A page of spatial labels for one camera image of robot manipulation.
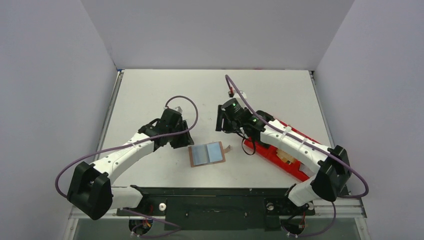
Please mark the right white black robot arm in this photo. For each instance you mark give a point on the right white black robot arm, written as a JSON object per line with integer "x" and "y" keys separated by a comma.
{"x": 329, "y": 174}

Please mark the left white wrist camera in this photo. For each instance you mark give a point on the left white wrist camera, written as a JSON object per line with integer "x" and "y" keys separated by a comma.
{"x": 177, "y": 109}

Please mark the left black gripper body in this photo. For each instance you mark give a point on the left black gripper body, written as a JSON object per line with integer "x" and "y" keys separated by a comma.
{"x": 182, "y": 136}

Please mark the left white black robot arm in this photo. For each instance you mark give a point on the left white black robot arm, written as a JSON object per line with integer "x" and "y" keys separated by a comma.
{"x": 91, "y": 188}

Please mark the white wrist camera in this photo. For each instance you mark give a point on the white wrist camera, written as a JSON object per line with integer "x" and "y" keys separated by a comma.
{"x": 177, "y": 109}
{"x": 232, "y": 93}

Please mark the brown leather card holder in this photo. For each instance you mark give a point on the brown leather card holder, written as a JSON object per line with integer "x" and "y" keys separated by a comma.
{"x": 208, "y": 154}

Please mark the aluminium frame rail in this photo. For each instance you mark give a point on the aluminium frame rail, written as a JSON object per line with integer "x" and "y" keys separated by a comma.
{"x": 345, "y": 207}

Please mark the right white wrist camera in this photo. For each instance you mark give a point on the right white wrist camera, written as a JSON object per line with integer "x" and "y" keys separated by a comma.
{"x": 232, "y": 93}

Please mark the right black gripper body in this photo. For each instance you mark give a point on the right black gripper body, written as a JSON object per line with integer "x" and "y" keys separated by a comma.
{"x": 219, "y": 119}

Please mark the red plastic compartment tray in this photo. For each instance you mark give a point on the red plastic compartment tray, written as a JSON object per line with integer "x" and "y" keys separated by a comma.
{"x": 291, "y": 150}

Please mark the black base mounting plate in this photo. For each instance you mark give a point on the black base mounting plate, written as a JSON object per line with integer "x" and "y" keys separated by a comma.
{"x": 212, "y": 209}

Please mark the tan cards in tray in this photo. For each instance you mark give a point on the tan cards in tray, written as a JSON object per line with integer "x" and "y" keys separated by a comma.
{"x": 285, "y": 157}

